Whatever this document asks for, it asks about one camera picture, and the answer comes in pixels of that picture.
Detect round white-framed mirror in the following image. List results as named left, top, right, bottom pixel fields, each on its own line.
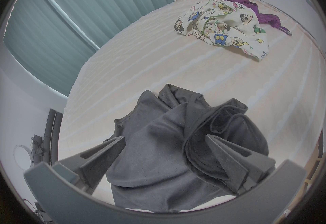
left=14, top=144, right=33, bottom=170

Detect pile of clothes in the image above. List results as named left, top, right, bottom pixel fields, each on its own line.
left=31, top=135, right=44, bottom=158

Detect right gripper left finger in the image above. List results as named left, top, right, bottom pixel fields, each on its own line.
left=54, top=136, right=126, bottom=189

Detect purple garment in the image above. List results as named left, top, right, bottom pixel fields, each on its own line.
left=224, top=0, right=293, bottom=36

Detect bed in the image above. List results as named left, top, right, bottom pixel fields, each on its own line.
left=57, top=0, right=326, bottom=212

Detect black T-shirt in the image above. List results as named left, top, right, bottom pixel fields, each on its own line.
left=105, top=84, right=269, bottom=213

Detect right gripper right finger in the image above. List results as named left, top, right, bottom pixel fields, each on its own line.
left=205, top=134, right=276, bottom=191

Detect white printed garment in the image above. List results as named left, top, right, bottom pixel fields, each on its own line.
left=174, top=0, right=269, bottom=62

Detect black chest of drawers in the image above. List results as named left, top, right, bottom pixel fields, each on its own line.
left=43, top=108, right=64, bottom=166

